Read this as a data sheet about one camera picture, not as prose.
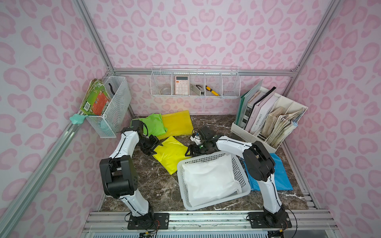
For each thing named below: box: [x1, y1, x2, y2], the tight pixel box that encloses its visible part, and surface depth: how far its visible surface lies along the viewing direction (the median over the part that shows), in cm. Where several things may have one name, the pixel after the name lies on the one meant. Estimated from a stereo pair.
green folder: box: [235, 79, 263, 126], surface depth 92 cm
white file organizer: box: [230, 86, 309, 152], surface depth 95 cm
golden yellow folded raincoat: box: [156, 110, 194, 140], surface depth 115 cm
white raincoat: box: [182, 154, 243, 208], surface depth 85 cm
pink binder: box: [245, 92, 281, 135], surface depth 92 cm
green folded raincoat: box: [130, 113, 168, 137], surface depth 113 cm
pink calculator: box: [175, 75, 190, 96], surface depth 97 cm
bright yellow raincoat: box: [152, 135, 191, 176], surface depth 96 cm
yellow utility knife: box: [205, 85, 221, 97], surface depth 100 cm
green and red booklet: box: [79, 78, 112, 117], surface depth 73 cm
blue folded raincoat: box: [242, 153, 294, 191], surface depth 58 cm
